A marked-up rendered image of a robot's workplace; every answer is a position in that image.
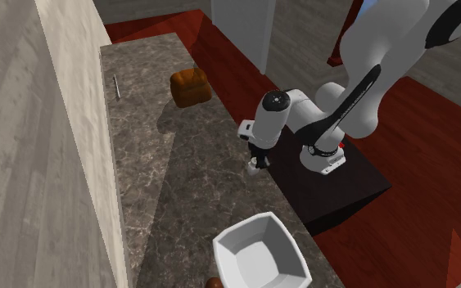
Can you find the white square bowl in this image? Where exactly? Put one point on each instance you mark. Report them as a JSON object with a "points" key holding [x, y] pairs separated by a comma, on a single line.
{"points": [[260, 255]]}

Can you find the white upright panel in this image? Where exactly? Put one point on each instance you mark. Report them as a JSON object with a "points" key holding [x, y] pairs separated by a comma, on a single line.
{"points": [[242, 32]]}

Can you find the brown bread loaf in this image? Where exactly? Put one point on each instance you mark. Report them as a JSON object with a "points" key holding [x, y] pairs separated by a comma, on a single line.
{"points": [[190, 88]]}

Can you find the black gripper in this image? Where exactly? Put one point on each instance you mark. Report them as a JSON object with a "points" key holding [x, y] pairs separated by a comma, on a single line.
{"points": [[258, 151]]}

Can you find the small brown round object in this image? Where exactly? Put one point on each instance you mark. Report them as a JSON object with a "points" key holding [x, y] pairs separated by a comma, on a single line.
{"points": [[214, 283]]}

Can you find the dark robot stand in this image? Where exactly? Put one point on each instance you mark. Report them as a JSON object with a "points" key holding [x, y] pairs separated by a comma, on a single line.
{"points": [[334, 195]]}

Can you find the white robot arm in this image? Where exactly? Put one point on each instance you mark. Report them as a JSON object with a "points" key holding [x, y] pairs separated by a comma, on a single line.
{"points": [[362, 107]]}

